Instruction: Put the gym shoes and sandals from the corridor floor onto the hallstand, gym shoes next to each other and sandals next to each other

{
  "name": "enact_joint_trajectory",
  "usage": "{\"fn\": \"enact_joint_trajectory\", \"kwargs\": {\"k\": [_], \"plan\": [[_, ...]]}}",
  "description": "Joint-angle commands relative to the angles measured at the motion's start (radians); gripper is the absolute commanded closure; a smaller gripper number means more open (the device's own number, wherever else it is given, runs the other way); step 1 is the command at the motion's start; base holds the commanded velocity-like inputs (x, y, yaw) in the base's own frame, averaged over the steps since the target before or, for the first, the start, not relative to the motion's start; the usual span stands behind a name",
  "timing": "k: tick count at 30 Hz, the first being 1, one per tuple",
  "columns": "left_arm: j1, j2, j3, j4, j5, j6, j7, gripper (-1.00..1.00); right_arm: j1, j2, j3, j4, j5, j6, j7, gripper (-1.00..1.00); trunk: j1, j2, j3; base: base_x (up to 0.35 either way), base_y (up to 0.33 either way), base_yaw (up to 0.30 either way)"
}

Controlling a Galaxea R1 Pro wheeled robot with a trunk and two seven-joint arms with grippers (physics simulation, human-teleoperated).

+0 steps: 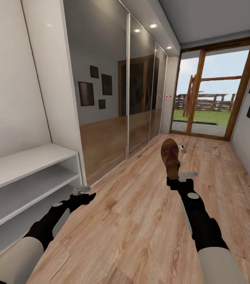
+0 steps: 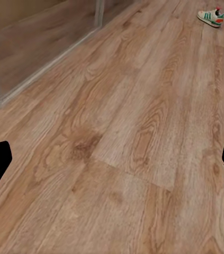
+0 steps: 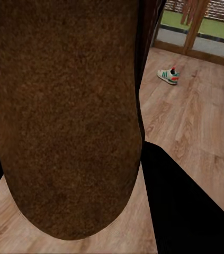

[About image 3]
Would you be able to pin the sandal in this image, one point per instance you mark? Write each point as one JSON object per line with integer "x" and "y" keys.
{"x": 71, "y": 130}

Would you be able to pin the door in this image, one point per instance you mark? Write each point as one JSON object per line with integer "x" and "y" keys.
{"x": 192, "y": 28}

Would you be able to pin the gym shoe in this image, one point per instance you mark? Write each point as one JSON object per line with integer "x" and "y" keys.
{"x": 170, "y": 76}

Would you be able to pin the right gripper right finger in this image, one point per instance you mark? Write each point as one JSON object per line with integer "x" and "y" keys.
{"x": 185, "y": 219}

